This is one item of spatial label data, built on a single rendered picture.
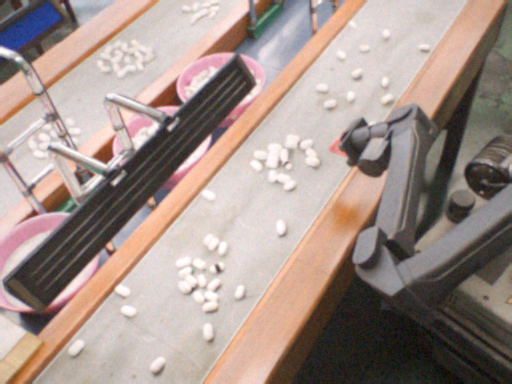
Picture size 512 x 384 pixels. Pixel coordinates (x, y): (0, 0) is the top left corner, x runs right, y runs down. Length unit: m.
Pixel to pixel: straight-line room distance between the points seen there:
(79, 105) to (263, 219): 0.73
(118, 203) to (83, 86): 0.90
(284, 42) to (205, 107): 0.91
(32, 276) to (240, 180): 0.65
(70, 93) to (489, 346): 1.44
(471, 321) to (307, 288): 0.61
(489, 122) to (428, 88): 1.12
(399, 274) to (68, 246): 0.52
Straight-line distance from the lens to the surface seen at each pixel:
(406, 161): 0.96
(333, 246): 1.20
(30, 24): 1.46
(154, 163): 0.98
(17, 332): 1.25
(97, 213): 0.93
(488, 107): 2.76
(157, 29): 1.97
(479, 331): 1.60
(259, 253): 1.23
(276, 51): 1.88
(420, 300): 0.74
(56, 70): 1.87
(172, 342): 1.16
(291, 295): 1.14
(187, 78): 1.71
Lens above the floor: 1.77
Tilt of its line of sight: 52 degrees down
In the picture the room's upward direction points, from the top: 7 degrees counter-clockwise
